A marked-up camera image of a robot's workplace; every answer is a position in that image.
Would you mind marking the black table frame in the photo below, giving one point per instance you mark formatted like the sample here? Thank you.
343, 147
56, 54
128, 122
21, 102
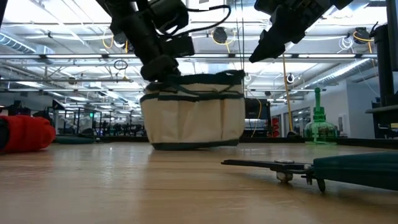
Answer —
357, 142

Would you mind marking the background workstation frames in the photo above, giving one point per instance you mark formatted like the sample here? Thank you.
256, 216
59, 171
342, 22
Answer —
93, 124

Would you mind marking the black computer monitor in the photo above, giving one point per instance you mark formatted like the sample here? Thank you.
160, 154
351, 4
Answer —
392, 46

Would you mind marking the green spray bottle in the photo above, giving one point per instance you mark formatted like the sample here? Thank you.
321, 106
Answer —
320, 129

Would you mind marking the red black garden glove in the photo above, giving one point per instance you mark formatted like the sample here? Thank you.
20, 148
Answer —
28, 133

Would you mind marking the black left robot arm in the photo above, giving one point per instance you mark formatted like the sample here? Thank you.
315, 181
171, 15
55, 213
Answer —
133, 25

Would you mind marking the black background cabinet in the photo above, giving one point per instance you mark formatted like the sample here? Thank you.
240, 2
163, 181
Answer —
253, 112

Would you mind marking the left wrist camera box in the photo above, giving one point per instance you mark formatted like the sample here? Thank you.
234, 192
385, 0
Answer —
178, 46

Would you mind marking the cream green canvas gardening bag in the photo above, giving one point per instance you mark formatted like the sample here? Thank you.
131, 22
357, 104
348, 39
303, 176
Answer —
192, 121

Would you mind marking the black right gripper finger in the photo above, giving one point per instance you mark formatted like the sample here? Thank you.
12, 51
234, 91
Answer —
270, 46

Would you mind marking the gray desk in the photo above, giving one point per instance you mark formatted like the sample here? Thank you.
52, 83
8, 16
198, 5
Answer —
385, 116

